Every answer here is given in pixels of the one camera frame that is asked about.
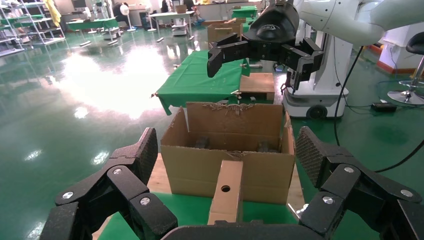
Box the green covered table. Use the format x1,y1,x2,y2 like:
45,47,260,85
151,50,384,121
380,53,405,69
231,5,259,20
66,18,119,42

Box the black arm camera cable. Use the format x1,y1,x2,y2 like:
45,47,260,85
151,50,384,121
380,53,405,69
332,45,424,174

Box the white metal shelf rack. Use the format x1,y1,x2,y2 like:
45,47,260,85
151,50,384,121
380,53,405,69
0,4,27,58
18,0,66,46

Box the yellow hanging garment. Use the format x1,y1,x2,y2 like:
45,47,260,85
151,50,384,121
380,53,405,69
43,0,63,28

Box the white standing fan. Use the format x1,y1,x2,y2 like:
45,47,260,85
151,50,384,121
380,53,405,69
119,3,137,33

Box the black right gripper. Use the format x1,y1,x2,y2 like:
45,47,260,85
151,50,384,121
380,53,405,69
206,3,325,96

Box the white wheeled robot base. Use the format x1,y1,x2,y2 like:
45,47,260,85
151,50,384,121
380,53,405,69
282,19,354,120

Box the stacked brown cardboard boxes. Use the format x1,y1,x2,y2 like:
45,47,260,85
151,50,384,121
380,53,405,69
206,18,246,51

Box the large open cardboard carton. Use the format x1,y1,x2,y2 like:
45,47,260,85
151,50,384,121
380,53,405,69
160,101,297,206

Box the long cardboard box with hole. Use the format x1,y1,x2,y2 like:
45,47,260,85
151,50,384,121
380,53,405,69
207,160,245,225

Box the black chrome bar stool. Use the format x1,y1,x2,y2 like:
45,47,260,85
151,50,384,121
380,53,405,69
387,31,424,106

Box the black power adapter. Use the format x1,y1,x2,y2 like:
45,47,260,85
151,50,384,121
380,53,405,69
370,101,398,113

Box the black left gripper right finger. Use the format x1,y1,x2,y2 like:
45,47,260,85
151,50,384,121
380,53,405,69
295,125,424,240

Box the black foam insert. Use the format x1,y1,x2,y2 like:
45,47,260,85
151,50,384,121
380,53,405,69
255,141,278,154
194,136,210,150

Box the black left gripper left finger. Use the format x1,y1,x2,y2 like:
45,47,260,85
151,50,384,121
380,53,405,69
39,127,179,240

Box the white work table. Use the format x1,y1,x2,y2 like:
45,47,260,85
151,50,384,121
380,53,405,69
148,10,196,41

